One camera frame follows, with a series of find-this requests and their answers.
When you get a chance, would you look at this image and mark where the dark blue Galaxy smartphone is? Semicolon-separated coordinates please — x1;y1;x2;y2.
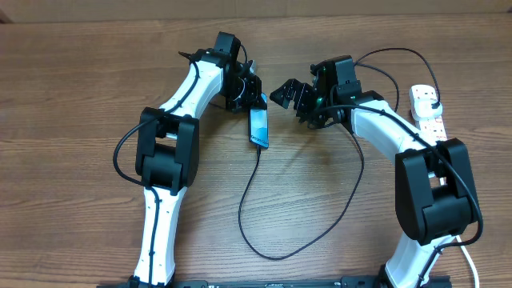
249;106;269;149

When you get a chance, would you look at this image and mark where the black USB charging cable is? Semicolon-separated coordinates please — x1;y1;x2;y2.
237;47;442;262

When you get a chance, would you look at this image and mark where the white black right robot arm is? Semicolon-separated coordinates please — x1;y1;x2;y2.
270;56;483;287

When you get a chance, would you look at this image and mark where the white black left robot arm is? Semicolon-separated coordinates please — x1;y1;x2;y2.
126;32;269;287

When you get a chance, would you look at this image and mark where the white charger plug adapter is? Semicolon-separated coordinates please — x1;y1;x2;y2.
411;98;443;121

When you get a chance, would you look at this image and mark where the white power extension strip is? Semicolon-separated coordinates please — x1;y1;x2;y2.
408;84;449;142

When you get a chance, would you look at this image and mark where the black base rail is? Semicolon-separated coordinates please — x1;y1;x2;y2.
97;276;452;288

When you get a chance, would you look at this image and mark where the white power strip cord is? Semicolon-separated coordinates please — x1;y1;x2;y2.
438;175;480;288

